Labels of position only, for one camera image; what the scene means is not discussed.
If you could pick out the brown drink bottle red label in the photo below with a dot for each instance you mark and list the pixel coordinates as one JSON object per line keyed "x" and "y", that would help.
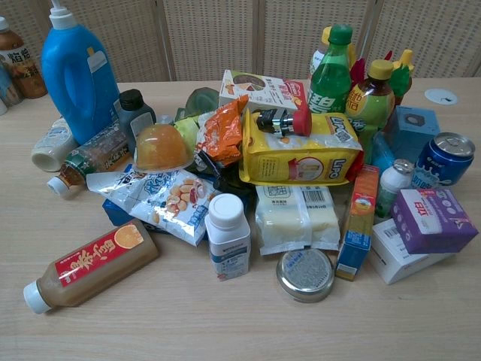
{"x": 97, "y": 263}

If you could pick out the red emergency stop push button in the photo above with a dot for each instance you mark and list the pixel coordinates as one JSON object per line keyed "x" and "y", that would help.
{"x": 285, "y": 122}

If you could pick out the dark grey bottle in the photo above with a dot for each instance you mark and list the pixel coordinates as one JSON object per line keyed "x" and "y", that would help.
{"x": 131, "y": 113}

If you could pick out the green soda bottle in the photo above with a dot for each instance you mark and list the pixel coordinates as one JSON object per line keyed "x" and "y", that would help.
{"x": 328, "y": 82}

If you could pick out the green label bottle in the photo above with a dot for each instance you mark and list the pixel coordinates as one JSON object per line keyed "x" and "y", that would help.
{"x": 95, "y": 152}

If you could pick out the green tea bottle yellow cap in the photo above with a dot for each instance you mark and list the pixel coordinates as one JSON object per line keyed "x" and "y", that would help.
{"x": 370, "y": 101}

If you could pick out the small green white bottle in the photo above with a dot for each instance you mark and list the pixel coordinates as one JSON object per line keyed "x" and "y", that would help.
{"x": 392, "y": 186}

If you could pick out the blue detergent bottle white pump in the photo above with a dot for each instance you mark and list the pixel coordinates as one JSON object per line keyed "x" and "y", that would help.
{"x": 80, "y": 86}

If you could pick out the white milk tea bottle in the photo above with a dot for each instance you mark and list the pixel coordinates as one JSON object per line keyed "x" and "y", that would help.
{"x": 52, "y": 148}

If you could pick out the brown tea bottle white label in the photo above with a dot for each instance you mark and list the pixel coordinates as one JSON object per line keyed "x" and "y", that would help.
{"x": 22, "y": 71}

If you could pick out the black snack package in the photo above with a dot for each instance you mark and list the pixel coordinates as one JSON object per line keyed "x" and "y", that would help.
{"x": 229, "y": 178}

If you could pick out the orange snack bag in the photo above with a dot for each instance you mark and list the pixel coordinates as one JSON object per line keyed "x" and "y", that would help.
{"x": 219, "y": 131}

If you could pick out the yellow Lipo biscuit bag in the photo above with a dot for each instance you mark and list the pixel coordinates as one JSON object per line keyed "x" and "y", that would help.
{"x": 300, "y": 158}

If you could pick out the white vacuum food package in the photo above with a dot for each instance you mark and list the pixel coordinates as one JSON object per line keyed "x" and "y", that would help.
{"x": 293, "y": 218}

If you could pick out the blue white peanut snack bag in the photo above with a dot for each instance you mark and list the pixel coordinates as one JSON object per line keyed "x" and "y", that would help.
{"x": 165, "y": 201}

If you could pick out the orange jelly cup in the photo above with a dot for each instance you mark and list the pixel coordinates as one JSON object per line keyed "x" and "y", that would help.
{"x": 161, "y": 146}

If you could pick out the green plastic package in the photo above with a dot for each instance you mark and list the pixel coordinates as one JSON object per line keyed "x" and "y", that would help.
{"x": 195, "y": 103}

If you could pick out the white box with cake picture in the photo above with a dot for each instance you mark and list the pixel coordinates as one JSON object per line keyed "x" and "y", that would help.
{"x": 248, "y": 88}

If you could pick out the red snack box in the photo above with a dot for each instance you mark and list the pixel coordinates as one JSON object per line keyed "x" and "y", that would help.
{"x": 295, "y": 94}

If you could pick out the round silver tin can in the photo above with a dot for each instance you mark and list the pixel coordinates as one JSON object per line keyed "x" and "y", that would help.
{"x": 304, "y": 274}

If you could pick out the tall orange blue box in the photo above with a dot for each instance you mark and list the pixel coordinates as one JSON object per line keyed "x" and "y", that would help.
{"x": 359, "y": 225}

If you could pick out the blue plastic pouch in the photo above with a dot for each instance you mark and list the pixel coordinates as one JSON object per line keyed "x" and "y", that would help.
{"x": 383, "y": 156}

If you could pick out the beige folding screen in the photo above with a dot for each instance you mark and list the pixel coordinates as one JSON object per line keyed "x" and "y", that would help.
{"x": 210, "y": 37}

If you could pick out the white cardboard box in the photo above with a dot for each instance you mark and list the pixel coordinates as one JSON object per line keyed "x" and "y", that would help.
{"x": 394, "y": 259}

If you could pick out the light blue box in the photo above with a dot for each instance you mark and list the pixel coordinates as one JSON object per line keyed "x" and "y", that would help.
{"x": 413, "y": 126}

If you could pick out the purple box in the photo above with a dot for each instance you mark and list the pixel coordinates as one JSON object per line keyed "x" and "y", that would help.
{"x": 436, "y": 222}

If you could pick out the blue drink can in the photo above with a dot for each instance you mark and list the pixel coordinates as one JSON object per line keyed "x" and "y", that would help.
{"x": 439, "y": 165}

